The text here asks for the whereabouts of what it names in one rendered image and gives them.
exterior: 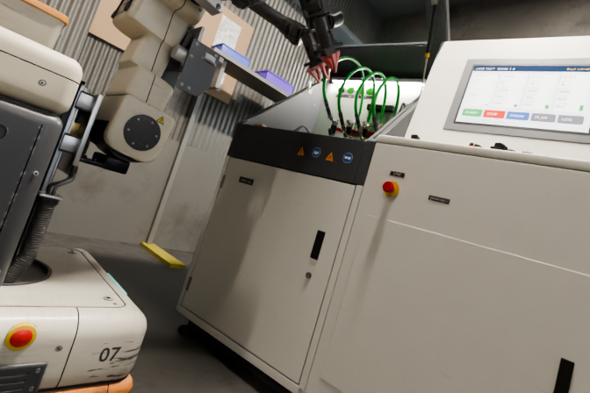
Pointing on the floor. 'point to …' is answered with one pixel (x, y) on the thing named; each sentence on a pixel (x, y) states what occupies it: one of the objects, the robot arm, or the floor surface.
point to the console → (464, 258)
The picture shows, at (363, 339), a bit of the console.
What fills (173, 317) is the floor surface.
